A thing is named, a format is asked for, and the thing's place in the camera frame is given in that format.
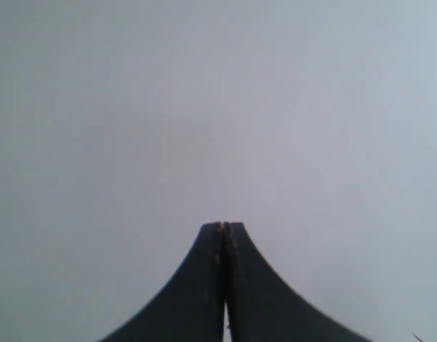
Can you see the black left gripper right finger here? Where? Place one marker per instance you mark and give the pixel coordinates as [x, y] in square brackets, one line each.
[262, 307]

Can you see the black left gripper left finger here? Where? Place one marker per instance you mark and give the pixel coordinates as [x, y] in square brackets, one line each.
[190, 307]

